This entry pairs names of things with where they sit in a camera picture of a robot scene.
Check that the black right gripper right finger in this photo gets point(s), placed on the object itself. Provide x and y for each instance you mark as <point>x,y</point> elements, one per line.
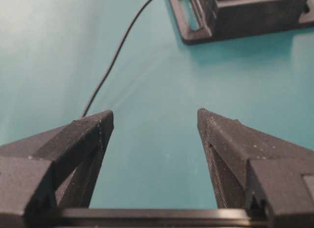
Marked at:
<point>258,172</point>

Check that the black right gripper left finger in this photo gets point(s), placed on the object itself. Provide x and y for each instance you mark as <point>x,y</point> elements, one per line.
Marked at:
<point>55,167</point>

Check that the black bench vise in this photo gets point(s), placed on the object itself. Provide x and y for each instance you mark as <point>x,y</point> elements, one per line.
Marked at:
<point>228,19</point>

